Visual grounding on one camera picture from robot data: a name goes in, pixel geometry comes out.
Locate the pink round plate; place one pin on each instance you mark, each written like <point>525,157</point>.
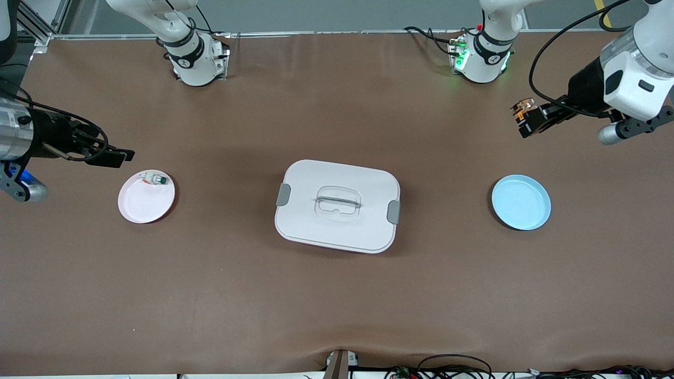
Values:
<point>145,205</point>

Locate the brown table mat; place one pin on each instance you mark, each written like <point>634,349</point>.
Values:
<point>210,289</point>

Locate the blue round plate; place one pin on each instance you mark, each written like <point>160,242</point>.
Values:
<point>521,205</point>

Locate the orange black push-button switch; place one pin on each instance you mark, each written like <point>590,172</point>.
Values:
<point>523,108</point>

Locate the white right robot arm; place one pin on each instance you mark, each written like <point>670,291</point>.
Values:
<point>195,58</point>

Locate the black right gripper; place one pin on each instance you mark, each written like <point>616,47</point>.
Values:
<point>48,134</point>

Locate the pink box with white lid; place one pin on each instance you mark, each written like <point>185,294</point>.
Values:
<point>337,231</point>

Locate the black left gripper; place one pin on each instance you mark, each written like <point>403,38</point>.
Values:
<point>583,88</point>

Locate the white green circuit breaker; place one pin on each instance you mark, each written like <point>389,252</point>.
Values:
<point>155,179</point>

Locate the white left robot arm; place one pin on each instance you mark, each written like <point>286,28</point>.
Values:
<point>487,58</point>

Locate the small grey metal bracket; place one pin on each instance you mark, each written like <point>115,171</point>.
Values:
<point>338,366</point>

